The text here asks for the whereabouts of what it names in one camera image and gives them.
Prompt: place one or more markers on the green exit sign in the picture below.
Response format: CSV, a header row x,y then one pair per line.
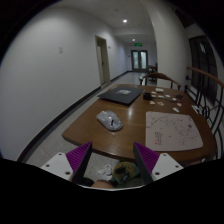
x,y
138,44

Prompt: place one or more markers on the beige wall door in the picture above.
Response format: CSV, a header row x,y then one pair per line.
x,y
103,63

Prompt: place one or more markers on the small black box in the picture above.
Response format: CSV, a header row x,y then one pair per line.
x,y
147,96

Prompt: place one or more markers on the glass double door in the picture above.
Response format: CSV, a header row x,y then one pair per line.
x,y
139,60

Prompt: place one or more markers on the white card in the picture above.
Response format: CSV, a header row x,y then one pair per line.
x,y
196,109

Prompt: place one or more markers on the small tan piece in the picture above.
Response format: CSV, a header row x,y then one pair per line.
x,y
160,103

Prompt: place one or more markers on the small white box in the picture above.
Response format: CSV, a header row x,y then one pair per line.
x,y
159,90

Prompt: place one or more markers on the dark framed window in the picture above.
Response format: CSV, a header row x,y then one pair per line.
x,y
201,63

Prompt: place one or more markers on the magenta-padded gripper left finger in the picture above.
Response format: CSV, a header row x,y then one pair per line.
x,y
60,164

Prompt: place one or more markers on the black railing with wooden handrail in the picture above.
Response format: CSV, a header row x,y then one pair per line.
x,y
205,75

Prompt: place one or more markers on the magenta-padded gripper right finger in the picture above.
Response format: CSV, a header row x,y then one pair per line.
x,y
165,165

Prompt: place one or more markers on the small white piece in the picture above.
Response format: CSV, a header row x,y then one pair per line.
x,y
176,109

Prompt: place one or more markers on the flat black board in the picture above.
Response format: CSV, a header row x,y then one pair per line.
x,y
116,96

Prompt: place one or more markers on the dark wooden chair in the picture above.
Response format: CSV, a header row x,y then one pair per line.
x,y
152,68

